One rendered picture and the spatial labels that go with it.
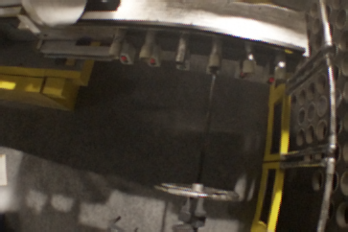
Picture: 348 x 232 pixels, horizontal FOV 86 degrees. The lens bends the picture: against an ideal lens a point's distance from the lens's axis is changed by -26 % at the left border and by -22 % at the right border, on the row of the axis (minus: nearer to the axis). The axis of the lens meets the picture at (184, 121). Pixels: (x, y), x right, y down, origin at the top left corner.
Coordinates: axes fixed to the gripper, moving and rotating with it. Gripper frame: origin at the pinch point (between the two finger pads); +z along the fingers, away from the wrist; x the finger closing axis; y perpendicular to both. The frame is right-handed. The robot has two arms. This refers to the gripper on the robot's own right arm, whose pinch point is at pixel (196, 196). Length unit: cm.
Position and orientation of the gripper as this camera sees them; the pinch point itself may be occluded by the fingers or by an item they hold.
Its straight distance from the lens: 106.7
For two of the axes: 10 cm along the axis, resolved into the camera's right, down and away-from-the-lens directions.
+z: 1.6, -9.7, 1.9
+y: 7.7, 2.4, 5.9
